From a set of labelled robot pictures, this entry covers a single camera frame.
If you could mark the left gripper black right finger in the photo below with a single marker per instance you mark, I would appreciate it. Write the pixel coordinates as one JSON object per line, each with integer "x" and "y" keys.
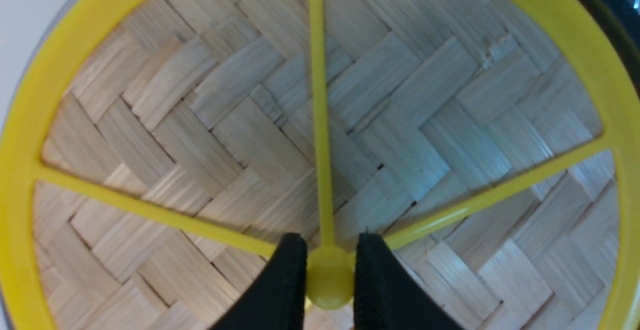
{"x": 386, "y": 297}

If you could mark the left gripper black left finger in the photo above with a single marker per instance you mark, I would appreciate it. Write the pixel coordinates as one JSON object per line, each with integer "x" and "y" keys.
{"x": 276, "y": 299}

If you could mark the yellow woven bamboo steamer lid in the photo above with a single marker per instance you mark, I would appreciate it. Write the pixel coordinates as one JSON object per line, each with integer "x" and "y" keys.
{"x": 157, "y": 151}

